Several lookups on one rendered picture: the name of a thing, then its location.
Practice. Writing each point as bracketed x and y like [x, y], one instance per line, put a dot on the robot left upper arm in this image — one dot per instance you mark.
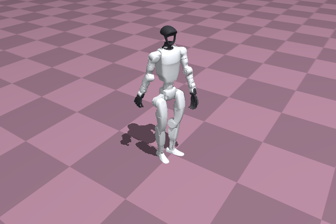
[184, 61]

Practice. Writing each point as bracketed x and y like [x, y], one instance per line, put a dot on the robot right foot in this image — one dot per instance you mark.
[162, 157]

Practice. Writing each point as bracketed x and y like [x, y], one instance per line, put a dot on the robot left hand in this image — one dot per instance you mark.
[194, 100]

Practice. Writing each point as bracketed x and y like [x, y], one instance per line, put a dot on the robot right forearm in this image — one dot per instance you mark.
[144, 86]

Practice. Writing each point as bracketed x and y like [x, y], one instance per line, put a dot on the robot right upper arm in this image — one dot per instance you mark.
[153, 58]

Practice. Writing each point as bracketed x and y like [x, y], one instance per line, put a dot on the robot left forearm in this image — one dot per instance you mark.
[190, 82]

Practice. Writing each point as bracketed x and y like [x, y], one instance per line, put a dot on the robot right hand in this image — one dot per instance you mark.
[138, 100]

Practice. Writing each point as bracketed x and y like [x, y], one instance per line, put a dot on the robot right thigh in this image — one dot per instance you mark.
[161, 112]

